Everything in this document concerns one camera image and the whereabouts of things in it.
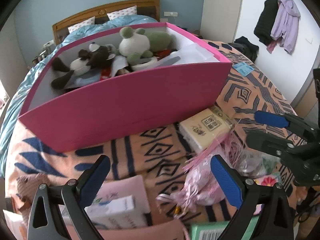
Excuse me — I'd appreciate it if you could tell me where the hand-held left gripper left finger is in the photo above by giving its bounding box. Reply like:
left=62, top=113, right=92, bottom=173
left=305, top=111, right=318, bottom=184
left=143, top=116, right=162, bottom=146
left=27, top=155, right=112, bottom=240

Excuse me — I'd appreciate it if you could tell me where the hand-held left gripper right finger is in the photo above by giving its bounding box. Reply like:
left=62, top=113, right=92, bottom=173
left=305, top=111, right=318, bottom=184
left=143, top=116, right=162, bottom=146
left=210, top=154, right=297, bottom=240

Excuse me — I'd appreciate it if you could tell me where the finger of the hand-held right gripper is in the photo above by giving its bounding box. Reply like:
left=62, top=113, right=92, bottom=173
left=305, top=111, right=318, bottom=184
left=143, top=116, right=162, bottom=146
left=246, top=129, right=296, bottom=160
left=254, top=111, right=319, bottom=143

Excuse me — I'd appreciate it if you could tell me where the clear plastic bag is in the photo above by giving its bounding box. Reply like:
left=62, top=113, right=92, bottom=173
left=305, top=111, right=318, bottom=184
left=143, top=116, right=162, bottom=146
left=220, top=130, right=280, bottom=178

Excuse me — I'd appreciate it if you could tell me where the beige tissue pack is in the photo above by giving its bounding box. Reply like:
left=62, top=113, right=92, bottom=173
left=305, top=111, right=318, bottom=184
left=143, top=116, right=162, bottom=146
left=179, top=105, right=235, bottom=155

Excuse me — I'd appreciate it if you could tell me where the pink storage box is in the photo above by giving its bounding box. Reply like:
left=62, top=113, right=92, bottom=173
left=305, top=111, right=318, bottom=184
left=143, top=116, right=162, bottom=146
left=18, top=22, right=233, bottom=153

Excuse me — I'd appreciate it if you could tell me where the beige door panel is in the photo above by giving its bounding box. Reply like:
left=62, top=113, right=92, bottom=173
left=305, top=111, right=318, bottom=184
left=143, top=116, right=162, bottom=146
left=291, top=74, right=320, bottom=120

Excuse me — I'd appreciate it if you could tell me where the pink printed tissue pack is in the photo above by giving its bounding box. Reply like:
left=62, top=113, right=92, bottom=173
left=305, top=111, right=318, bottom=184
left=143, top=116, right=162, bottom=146
left=250, top=172, right=283, bottom=188

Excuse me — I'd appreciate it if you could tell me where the white printed carton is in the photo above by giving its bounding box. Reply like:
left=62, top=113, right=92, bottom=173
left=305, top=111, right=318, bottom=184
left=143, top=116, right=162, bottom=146
left=85, top=195, right=148, bottom=230

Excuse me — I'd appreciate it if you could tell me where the mint green box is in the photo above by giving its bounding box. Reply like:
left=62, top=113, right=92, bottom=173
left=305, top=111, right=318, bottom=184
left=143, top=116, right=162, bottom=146
left=189, top=216, right=259, bottom=240

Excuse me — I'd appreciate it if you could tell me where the blue paper card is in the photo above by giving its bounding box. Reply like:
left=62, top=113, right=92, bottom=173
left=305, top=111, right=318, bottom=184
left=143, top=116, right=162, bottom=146
left=232, top=62, right=254, bottom=77

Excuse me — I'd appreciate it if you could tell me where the pink knitted toy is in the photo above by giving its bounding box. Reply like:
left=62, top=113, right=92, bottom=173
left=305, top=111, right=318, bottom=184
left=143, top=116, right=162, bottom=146
left=15, top=174, right=50, bottom=213

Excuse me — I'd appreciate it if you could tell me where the orange patterned blanket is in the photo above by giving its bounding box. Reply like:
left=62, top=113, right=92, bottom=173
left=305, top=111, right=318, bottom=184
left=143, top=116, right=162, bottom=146
left=5, top=39, right=300, bottom=230

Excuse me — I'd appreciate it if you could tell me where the pink hanging cloth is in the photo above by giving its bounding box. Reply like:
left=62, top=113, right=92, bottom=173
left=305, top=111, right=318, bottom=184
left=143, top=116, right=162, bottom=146
left=266, top=39, right=280, bottom=53

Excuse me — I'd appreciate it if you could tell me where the pink flat pouch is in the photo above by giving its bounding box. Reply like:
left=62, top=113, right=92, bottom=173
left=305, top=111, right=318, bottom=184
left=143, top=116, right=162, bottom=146
left=67, top=220, right=190, bottom=240

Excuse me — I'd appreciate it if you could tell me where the dark clothes pile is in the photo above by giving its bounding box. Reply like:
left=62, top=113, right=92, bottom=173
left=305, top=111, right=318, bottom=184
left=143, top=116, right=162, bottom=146
left=227, top=36, right=260, bottom=60

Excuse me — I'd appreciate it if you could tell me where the purple jacket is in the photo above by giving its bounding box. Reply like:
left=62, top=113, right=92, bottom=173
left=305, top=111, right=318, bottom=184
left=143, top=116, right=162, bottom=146
left=266, top=0, right=301, bottom=55

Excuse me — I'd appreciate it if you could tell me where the black jacket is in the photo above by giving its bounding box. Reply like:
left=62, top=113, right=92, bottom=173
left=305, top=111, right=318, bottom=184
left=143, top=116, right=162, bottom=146
left=254, top=0, right=279, bottom=46

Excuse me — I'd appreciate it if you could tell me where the light blue duvet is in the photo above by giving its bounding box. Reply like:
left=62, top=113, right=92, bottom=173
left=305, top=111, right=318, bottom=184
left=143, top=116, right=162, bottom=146
left=0, top=15, right=160, bottom=178

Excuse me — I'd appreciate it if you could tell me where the beige wardrobe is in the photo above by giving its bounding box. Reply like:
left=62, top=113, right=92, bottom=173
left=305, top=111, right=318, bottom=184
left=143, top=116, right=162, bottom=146
left=200, top=0, right=244, bottom=43

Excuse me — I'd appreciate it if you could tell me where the panda plush toy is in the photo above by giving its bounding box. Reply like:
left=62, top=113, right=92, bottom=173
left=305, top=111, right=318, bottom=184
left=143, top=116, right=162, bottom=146
left=51, top=42, right=118, bottom=90

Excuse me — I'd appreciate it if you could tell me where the bedside table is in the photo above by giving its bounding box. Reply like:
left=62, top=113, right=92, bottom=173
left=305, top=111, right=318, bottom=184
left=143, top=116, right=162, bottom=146
left=32, top=40, right=55, bottom=67

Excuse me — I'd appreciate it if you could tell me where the frog plush toy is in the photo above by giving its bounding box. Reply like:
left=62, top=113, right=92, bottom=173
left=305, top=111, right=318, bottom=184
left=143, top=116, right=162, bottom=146
left=118, top=26, right=177, bottom=67

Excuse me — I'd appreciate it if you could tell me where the patterned pillow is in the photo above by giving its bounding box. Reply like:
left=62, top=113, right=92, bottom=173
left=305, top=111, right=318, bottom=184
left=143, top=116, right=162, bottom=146
left=67, top=16, right=96, bottom=33
left=107, top=6, right=138, bottom=20

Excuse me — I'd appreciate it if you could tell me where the wooden headboard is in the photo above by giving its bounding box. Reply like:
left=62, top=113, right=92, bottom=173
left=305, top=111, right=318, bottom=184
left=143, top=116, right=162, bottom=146
left=52, top=0, right=160, bottom=45

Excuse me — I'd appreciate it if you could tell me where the pink drawstring pouch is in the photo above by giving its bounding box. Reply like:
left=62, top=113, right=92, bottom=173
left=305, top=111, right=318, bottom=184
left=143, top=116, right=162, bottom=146
left=156, top=120, right=242, bottom=218

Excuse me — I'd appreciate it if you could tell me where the black cable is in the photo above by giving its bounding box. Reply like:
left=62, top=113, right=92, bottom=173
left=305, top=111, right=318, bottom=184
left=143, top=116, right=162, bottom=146
left=297, top=187, right=316, bottom=227

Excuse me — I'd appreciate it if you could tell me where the white ring-shaped item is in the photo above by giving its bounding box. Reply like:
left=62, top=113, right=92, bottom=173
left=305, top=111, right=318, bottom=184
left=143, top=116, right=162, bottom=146
left=131, top=57, right=157, bottom=71

